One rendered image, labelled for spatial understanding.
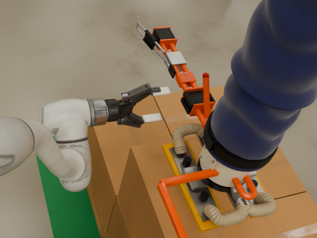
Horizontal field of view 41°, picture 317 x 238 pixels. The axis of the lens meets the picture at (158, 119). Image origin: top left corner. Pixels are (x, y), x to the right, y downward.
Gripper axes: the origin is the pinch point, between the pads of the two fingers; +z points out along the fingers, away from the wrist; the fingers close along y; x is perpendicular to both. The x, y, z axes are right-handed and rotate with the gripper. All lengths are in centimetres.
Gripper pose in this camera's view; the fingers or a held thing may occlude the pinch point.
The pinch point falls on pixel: (162, 104)
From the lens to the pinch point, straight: 147.6
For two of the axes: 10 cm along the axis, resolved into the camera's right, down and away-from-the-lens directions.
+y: -2.1, 6.4, 7.4
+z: 9.2, -1.2, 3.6
